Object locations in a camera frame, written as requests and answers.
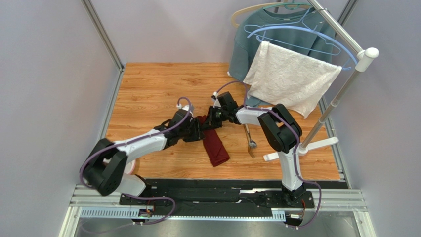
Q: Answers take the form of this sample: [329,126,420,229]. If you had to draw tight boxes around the dark red cloth napkin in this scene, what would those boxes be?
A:
[202,128,230,167]

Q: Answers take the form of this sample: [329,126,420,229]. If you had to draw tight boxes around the silver metal spoon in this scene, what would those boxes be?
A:
[244,124,257,149]

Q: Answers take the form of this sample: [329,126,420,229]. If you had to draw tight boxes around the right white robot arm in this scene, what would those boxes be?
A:
[201,92,306,206]

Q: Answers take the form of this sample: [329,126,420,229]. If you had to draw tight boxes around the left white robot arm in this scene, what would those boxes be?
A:
[80,109,204,197]

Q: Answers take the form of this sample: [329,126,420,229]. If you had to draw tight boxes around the white towel on hanger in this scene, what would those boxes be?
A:
[244,41,342,119]

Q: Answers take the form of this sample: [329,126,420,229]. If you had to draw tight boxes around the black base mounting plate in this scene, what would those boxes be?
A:
[117,179,319,217]

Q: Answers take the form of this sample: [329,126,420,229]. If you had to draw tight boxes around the white mesh bag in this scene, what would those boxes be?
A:
[124,160,136,174]

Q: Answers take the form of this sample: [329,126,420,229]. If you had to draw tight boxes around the beige wooden hanger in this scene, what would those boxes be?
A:
[231,1,292,28]

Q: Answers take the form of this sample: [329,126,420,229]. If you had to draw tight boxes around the teal sweatshirt on hanger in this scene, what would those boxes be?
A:
[228,8,335,81]

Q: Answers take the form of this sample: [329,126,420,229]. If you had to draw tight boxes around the light blue clothes hanger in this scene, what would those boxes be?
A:
[241,7,357,71]

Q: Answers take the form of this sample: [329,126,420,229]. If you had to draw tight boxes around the metal clothes rack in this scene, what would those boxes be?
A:
[263,0,379,162]

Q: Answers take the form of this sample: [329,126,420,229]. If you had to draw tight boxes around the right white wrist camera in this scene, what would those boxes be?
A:
[211,91,221,108]

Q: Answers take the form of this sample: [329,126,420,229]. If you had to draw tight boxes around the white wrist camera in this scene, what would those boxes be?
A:
[176,103,194,114]
[211,91,221,108]

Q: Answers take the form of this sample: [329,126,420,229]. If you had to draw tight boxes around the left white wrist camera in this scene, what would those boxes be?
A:
[176,103,194,114]

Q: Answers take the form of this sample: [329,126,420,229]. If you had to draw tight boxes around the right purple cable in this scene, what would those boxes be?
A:
[213,80,322,229]

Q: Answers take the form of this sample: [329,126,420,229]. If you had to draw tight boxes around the purple cable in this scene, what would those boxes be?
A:
[79,96,176,226]
[213,80,322,229]

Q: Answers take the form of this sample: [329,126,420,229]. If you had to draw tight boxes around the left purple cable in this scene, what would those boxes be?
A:
[79,96,176,226]

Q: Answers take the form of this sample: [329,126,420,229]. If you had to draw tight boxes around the aluminium frame rail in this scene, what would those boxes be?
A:
[81,0,125,72]

